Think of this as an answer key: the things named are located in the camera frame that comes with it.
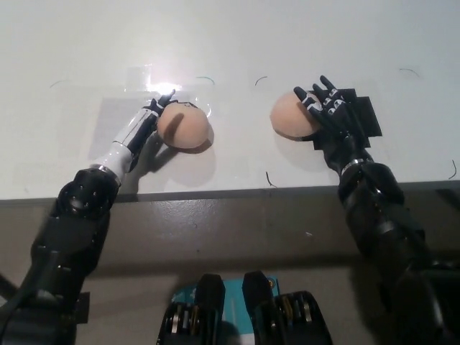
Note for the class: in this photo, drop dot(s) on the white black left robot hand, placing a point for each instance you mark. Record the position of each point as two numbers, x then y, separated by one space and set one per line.
125 140

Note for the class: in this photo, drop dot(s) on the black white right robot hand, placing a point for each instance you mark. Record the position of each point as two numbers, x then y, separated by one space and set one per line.
339 129

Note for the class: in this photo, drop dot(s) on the peach dumpling toy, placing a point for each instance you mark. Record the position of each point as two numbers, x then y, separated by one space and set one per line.
287 115
188 125

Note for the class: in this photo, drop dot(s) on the glossy clear tape patch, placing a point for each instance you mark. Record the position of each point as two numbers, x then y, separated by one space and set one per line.
108 122

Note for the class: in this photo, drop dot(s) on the black cross tape marker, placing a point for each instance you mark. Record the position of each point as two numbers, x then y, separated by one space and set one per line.
370 115

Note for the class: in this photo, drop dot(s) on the dark table frame bar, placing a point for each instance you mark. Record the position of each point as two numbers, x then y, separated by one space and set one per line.
449 194

